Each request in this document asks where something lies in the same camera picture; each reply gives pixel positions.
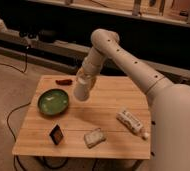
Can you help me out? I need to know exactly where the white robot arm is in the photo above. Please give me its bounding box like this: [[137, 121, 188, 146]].
[[74, 29, 190, 171]]

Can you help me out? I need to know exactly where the black device on ledge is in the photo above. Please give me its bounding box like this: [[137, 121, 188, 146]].
[[38, 30, 56, 43]]

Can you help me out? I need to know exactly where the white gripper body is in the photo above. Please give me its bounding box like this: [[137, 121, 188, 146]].
[[76, 68, 96, 90]]

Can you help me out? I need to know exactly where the red chili pepper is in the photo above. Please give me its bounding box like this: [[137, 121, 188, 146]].
[[55, 79, 73, 85]]

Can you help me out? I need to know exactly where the wooden table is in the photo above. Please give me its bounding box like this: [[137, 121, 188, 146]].
[[12, 75, 150, 160]]

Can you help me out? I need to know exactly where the dark red eraser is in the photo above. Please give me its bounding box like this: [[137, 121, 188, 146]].
[[50, 125, 63, 145]]

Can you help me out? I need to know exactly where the white plastic bottle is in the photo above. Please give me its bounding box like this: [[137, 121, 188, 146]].
[[116, 110, 149, 140]]

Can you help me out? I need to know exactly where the green bowl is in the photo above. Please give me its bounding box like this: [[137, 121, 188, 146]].
[[37, 89, 69, 116]]

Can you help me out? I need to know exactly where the black floor cable left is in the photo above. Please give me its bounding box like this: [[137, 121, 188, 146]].
[[0, 44, 69, 171]]

